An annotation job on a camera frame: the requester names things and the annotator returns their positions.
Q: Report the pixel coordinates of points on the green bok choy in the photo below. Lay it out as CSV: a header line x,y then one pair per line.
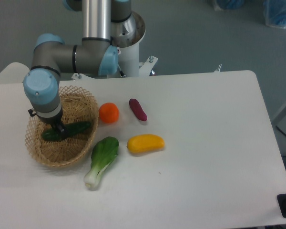
x,y
103,154

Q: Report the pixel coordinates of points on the white chair back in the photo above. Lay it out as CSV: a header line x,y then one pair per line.
x,y
13,73

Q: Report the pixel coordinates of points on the blue plastic bag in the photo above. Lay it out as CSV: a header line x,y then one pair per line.
x,y
275,13
228,4

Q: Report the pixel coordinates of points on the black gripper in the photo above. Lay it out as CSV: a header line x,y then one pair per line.
x,y
53,118

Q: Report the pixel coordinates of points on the yellow mango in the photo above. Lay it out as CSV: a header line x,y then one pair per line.
x,y
145,143

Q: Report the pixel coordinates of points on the purple sweet potato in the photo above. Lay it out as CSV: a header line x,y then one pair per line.
x,y
137,110

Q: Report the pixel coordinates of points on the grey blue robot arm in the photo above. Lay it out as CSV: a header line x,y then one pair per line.
x,y
97,54

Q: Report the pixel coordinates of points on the blue plastic bag left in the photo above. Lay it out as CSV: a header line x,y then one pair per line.
x,y
228,4

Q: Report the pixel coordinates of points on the orange tangerine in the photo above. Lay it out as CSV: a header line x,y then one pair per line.
x,y
109,113

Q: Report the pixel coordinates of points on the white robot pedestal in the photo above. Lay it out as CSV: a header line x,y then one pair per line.
x,y
123,61

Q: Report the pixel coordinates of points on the woven wicker basket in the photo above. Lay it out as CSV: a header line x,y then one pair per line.
x,y
78,105

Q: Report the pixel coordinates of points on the green cucumber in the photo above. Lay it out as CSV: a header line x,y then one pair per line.
x,y
72,128

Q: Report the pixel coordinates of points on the blue plastic bag right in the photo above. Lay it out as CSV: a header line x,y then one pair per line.
x,y
275,13

